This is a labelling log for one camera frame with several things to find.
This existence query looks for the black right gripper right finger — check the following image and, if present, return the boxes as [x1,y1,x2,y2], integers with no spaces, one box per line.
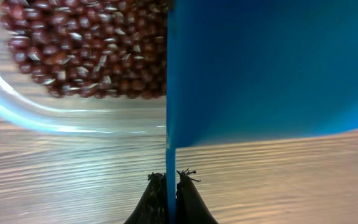
[175,169,218,224]

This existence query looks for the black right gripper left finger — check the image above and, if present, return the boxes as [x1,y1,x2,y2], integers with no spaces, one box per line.
[124,172,168,224]

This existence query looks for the blue plastic measuring scoop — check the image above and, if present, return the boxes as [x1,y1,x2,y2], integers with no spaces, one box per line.
[166,0,358,223]

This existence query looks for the red beans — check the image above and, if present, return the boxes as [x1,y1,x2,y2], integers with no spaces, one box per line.
[0,0,169,100]

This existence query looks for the clear plastic food container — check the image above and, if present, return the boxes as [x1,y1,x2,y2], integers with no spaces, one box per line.
[0,12,166,136]

